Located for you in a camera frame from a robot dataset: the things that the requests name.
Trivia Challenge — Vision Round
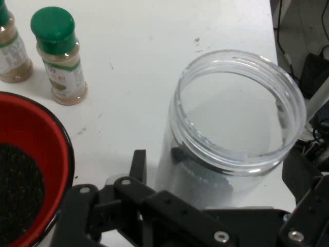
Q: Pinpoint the thin black hanging cable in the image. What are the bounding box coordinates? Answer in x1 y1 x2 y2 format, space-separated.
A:
276 0 301 83

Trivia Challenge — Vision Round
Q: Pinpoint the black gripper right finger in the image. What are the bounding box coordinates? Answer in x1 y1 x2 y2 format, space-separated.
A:
279 148 329 247

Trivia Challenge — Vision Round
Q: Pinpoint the black seeds heap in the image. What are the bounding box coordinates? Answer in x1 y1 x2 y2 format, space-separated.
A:
0 143 46 245

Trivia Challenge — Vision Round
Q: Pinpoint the green-capped spice bottle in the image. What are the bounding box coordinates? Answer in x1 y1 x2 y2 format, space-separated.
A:
30 7 88 105
0 0 34 83

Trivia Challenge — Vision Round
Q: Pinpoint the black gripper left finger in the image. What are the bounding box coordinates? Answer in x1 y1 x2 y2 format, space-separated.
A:
51 149 240 247

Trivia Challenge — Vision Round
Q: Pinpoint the clear plastic jar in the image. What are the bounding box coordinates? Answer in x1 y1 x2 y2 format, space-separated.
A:
154 49 308 209

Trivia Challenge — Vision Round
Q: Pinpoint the black power adapter box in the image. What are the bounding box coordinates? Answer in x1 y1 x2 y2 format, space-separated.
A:
300 45 329 99

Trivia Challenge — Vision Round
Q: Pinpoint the red bowl with black rim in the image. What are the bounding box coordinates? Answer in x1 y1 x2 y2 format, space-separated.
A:
0 91 76 247

